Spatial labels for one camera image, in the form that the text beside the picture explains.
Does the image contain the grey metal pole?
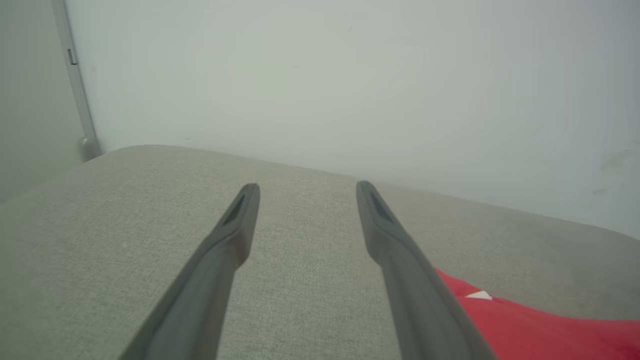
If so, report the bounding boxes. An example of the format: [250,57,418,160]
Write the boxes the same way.
[50,0,103,162]

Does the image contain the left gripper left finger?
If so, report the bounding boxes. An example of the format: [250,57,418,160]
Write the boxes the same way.
[117,183,261,360]

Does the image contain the red and white shirt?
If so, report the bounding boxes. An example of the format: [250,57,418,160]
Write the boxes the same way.
[434,267,640,360]

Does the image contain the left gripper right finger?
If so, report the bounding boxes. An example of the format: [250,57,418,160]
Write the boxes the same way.
[356,180,498,360]

